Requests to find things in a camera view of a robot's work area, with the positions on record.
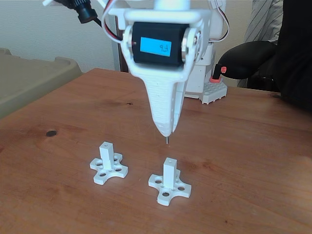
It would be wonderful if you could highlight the white printed stand with hole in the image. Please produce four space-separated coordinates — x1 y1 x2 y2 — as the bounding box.
148 157 193 206
89 142 129 185

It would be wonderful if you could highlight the black office chair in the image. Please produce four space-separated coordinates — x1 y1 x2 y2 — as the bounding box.
219 40 281 92

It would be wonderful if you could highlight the striped cloth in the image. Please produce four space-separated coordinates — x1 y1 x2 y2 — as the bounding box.
238 0 285 88

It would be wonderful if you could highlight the beige plastic bin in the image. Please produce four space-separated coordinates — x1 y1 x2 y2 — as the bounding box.
0 47 83 120

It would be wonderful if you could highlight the red white servo wire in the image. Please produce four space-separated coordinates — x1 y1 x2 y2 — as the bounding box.
101 0 127 44

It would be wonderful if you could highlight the black camera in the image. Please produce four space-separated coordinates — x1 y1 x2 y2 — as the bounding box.
70 0 98 24

